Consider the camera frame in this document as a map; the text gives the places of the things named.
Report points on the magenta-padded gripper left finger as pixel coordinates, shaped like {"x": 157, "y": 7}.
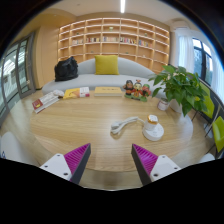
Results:
{"x": 75, "y": 159}

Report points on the dark-framed window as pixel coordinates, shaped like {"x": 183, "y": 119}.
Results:
{"x": 201, "y": 56}

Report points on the small yellow book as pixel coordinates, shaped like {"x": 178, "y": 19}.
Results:
{"x": 70, "y": 93}

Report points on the white and red box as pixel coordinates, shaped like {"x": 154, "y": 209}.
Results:
{"x": 84, "y": 92}

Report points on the colourful figurine trio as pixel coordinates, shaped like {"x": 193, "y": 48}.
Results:
{"x": 136, "y": 90}

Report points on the glass door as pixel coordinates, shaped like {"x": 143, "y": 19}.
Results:
{"x": 16, "y": 70}

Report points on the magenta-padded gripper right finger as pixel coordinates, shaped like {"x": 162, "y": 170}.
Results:
{"x": 148, "y": 160}

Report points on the round white power strip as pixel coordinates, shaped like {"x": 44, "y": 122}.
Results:
{"x": 156, "y": 135}

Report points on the white curtain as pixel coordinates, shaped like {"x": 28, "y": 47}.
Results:
{"x": 185, "y": 50}
{"x": 219, "y": 78}

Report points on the long ceiling light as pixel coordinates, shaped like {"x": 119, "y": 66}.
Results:
{"x": 122, "y": 6}

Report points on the black bag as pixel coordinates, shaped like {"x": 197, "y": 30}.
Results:
{"x": 66, "y": 69}

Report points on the grey curved sofa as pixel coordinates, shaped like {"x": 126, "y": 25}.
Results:
{"x": 100, "y": 80}

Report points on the small white jar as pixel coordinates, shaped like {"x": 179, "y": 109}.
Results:
{"x": 163, "y": 104}

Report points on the small white object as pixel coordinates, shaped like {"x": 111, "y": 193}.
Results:
{"x": 58, "y": 93}

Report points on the wooden shelf unit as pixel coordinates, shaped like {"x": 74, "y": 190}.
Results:
{"x": 113, "y": 43}

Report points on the green potted plant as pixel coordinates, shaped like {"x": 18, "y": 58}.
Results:
{"x": 181, "y": 86}

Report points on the white air conditioner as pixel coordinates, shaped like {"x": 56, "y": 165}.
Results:
{"x": 180, "y": 24}

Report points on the yellow cushion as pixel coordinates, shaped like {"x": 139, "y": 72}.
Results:
{"x": 106, "y": 65}

